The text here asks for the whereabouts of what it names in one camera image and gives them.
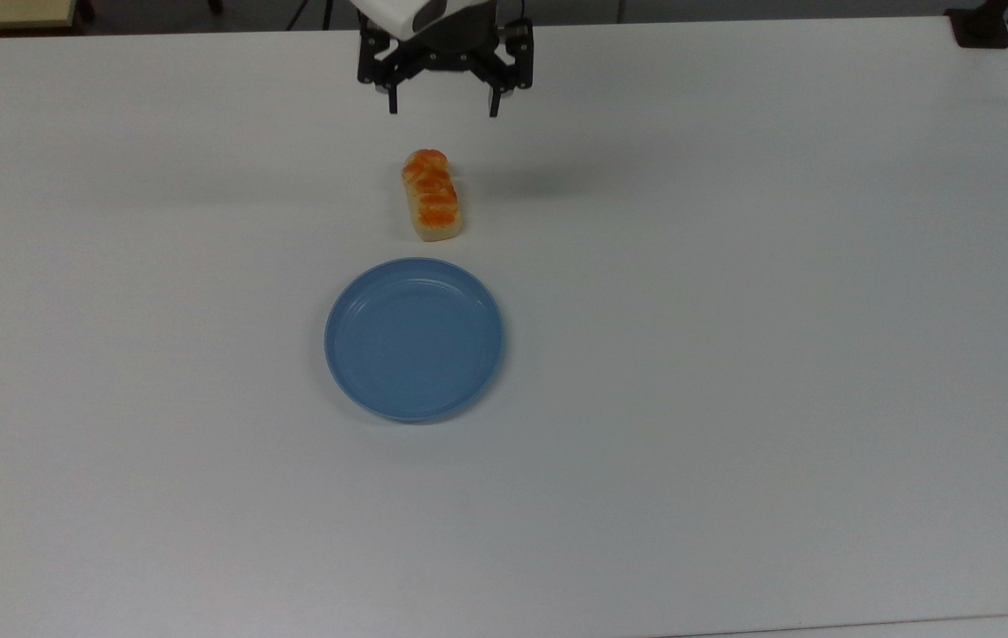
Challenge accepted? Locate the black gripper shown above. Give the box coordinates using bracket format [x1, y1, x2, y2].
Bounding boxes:
[357, 0, 534, 119]

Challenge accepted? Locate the orange glazed bread loaf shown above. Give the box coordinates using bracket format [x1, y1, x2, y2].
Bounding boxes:
[402, 149, 465, 243]

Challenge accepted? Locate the blue round plate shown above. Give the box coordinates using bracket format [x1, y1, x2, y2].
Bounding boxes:
[324, 257, 505, 424]

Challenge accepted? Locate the wooden side table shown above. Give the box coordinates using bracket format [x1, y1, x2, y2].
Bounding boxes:
[0, 0, 81, 33]

